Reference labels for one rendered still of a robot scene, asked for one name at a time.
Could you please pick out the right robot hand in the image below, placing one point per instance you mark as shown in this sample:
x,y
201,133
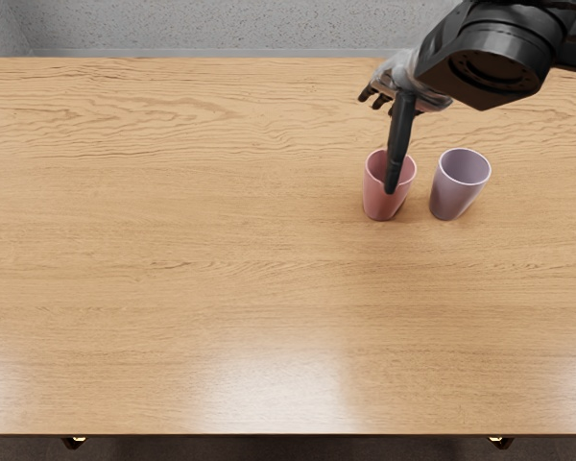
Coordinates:
x,y
401,120

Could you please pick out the pink cup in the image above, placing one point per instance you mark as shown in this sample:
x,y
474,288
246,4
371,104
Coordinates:
x,y
379,197

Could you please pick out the purple cup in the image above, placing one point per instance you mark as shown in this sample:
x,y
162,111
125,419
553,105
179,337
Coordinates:
x,y
453,189

